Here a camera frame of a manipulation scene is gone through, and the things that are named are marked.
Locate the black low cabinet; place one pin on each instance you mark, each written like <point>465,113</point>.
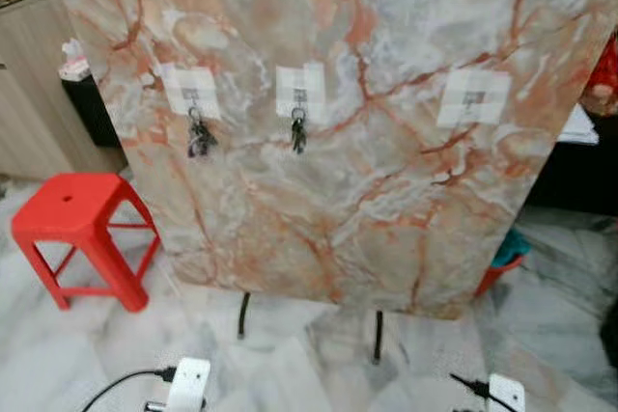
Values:
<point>579,176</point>

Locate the white paper stack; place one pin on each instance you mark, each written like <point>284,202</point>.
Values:
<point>579,127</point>

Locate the red figurine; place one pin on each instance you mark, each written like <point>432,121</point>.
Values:
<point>604,74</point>

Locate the teal and red basin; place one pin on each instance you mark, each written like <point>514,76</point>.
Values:
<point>507,258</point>

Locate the orange grey marble board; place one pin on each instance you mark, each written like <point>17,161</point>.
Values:
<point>386,190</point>

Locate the black metal board leg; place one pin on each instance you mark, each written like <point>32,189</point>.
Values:
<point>243,315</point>
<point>379,337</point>

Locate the dark slim key bunch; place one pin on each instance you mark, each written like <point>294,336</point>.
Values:
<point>298,132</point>

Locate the dark bulky key bunch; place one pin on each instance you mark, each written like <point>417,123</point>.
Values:
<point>201,138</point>

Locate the black low box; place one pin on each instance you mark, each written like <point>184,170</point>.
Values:
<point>89,113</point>

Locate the red plastic stool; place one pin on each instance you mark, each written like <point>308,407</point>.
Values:
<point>72,205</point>

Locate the light wooden cabinet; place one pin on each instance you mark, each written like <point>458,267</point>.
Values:
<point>34,113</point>

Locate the white adhesive wall hook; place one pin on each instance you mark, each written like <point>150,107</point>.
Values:
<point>179,84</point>
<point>301,84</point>
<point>473,98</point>

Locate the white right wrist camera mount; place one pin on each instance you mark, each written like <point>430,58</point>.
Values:
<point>507,396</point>

